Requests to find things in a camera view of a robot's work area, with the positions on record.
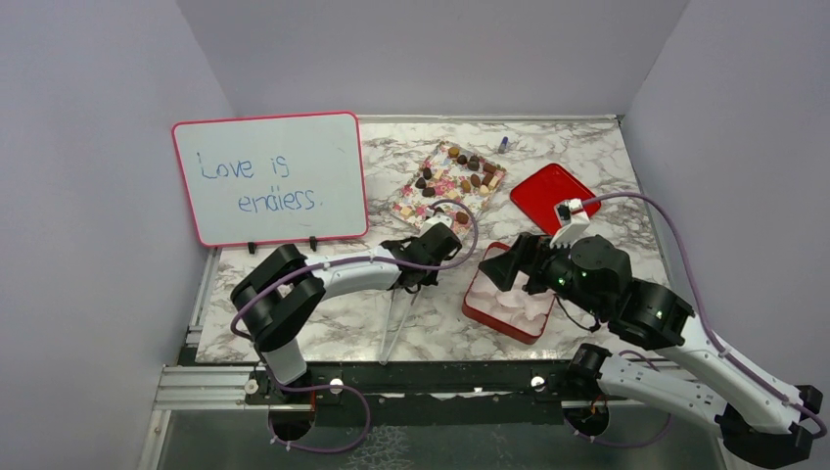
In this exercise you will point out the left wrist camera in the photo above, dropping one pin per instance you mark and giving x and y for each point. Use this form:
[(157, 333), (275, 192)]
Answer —
[(437, 227)]

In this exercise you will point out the floral rectangular tray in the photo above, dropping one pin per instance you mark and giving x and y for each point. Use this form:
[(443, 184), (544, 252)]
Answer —
[(449, 172)]

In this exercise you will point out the pink framed whiteboard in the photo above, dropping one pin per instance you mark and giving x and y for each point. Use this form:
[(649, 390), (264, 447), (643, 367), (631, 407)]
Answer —
[(275, 179)]

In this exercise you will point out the metal serving tongs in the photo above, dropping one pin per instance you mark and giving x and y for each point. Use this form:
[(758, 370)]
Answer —
[(401, 303)]

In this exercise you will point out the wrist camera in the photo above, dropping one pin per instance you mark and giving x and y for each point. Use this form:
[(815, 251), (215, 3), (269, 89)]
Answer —
[(437, 227), (570, 224)]

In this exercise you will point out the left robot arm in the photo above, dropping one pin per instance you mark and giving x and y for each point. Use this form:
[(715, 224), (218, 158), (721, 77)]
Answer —
[(276, 299)]

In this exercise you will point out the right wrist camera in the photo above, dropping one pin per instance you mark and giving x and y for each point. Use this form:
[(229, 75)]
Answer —
[(570, 224)]

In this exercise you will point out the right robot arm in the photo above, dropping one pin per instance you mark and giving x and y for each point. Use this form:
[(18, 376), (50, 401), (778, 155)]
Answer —
[(758, 418)]

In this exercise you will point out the red tin lid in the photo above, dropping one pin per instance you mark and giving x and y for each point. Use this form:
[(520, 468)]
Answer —
[(539, 196)]

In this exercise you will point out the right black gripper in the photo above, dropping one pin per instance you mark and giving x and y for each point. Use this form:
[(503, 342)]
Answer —
[(527, 250)]

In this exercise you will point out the red chocolate box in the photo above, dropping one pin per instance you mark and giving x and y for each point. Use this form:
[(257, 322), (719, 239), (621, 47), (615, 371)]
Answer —
[(512, 313)]

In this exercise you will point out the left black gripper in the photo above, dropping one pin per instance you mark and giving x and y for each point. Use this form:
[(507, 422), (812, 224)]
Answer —
[(430, 278)]

